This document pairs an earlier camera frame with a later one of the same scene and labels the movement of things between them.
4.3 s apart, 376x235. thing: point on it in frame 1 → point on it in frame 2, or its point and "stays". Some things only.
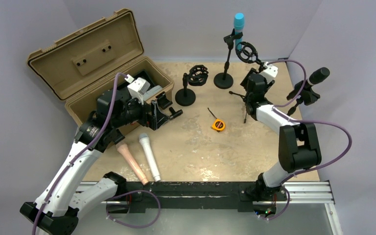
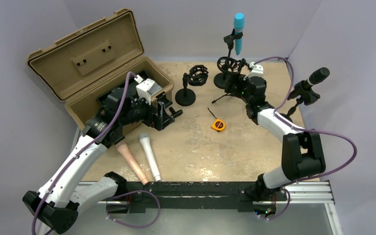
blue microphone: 239,24 stays
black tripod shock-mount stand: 247,53 → 231,67
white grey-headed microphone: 144,139 stays
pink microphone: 123,148 stays
